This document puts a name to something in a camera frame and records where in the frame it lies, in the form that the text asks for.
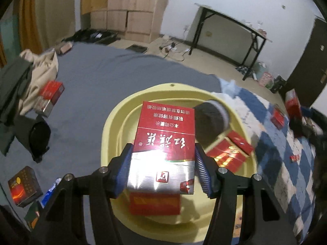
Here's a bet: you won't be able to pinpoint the dark brown orange box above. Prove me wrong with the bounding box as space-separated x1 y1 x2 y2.
8 166 43 207

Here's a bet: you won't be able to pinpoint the pink bag under table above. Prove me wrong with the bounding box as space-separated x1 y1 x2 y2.
258 72 274 87

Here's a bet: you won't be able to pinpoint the red cigarette box far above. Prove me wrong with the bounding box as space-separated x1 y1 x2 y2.
270 104 285 130

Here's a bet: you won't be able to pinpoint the yellow plastic basin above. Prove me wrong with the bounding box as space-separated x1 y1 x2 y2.
100 82 258 244

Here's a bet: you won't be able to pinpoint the power strip with cables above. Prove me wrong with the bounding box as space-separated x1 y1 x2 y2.
159 35 190 62

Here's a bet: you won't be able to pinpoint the black suitcase on floor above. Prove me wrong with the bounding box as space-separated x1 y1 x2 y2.
62 28 120 45

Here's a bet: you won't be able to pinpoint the red white cigarette carton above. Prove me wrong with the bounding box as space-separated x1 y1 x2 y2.
127 101 196 195

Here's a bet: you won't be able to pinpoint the grey bed sheet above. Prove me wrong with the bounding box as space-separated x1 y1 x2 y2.
0 42 222 245

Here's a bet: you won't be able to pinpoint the orange curtain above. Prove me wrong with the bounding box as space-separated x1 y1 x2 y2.
18 0 43 54

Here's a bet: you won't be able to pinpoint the black flat device on floor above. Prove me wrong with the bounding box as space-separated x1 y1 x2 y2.
126 44 148 54

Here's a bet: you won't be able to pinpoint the black folding table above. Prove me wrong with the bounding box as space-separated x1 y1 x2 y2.
189 3 270 81

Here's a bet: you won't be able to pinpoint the blue white packet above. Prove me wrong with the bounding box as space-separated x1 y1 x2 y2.
41 178 62 207

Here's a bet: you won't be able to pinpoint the black cap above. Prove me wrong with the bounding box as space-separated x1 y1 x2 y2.
29 121 51 163

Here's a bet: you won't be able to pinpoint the blue white checkered blanket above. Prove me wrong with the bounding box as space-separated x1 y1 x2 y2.
218 79 315 243

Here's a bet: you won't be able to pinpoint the red flat cigarette packs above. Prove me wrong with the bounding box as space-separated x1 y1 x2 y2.
207 130 254 173

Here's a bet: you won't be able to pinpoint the wooden wardrobe cabinet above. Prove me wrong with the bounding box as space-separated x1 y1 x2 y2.
80 0 168 43

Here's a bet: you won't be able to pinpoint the red box near clothes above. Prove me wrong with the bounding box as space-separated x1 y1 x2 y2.
34 81 65 117

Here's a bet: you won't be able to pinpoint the dark door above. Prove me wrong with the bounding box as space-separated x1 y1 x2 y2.
279 18 327 107

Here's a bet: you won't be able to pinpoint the pile of clothes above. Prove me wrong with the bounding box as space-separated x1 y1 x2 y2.
1 49 59 155

